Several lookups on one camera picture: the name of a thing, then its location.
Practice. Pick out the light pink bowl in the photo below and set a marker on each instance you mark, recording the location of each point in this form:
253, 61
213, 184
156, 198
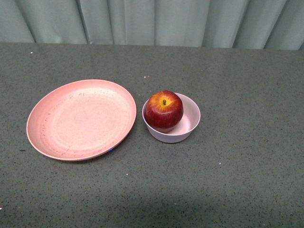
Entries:
189, 121

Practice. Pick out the grey-green curtain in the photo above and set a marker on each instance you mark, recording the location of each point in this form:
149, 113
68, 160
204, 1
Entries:
252, 24

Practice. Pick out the pink round plate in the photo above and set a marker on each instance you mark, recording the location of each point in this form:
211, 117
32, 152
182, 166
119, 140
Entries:
81, 120

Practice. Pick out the red apple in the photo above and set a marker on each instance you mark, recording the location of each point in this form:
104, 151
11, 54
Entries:
163, 111

